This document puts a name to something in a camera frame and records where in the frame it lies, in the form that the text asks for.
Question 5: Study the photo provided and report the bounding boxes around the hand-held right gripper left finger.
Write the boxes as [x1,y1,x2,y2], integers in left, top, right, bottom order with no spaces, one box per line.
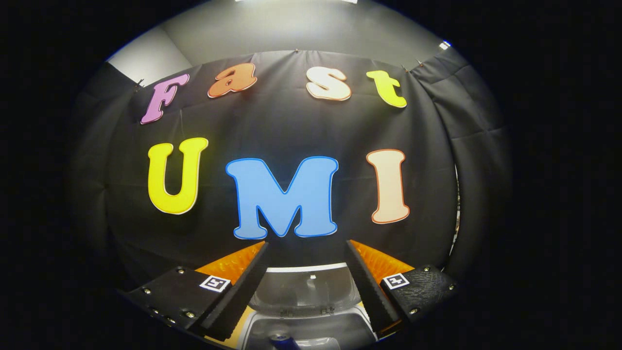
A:
[119,241,270,342]

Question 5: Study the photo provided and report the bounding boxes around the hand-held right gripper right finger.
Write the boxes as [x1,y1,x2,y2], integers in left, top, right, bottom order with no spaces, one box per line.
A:
[344,239,460,336]

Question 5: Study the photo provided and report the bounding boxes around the silver pop can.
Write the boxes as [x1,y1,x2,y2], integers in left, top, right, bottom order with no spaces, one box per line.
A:
[269,333,303,350]

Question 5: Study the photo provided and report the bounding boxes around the white desktop garbage bin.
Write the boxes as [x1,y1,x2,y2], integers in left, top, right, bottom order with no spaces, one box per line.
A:
[242,262,380,350]

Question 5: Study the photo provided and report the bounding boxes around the long ceiling light panel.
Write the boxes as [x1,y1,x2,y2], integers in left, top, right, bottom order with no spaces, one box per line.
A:
[236,0,359,4]

